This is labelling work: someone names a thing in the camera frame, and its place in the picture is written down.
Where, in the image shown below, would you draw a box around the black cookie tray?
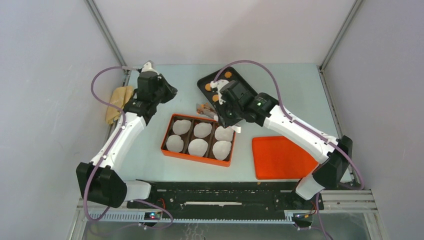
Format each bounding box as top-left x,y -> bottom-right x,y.
197,67 -> 249,110

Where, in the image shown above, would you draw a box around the orange fish cookie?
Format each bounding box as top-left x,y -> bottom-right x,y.
203,105 -> 215,113

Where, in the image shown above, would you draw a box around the metal tongs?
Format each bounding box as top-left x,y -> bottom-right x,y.
196,102 -> 242,134

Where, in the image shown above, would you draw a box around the round orange cookie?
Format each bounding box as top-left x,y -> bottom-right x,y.
212,94 -> 220,103
204,83 -> 212,92

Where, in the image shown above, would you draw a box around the orange compartment box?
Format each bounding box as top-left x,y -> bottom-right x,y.
160,113 -> 236,167

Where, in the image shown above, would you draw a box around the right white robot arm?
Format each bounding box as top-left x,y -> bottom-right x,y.
210,79 -> 352,209

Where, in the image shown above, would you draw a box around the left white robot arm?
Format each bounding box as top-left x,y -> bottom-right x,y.
76,61 -> 178,208

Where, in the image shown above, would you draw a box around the orange shell cookie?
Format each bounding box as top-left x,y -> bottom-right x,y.
224,71 -> 232,79

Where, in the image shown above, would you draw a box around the tan cloth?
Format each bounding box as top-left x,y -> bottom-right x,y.
105,86 -> 134,125

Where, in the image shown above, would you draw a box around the white paper cup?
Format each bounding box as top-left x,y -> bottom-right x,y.
172,119 -> 192,136
188,138 -> 209,157
193,122 -> 212,139
212,140 -> 232,161
214,126 -> 234,142
165,134 -> 184,153

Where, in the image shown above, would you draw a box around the orange box lid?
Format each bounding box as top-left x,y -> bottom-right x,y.
251,136 -> 319,180

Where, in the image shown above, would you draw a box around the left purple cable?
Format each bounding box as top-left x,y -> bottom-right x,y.
82,65 -> 174,231

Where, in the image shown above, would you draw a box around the purple cable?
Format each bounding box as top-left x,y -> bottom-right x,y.
82,65 -> 174,231
212,59 -> 365,240

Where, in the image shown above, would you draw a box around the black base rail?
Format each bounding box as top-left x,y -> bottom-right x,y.
146,181 -> 324,221

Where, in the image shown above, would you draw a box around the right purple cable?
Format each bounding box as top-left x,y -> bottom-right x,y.
212,59 -> 365,240

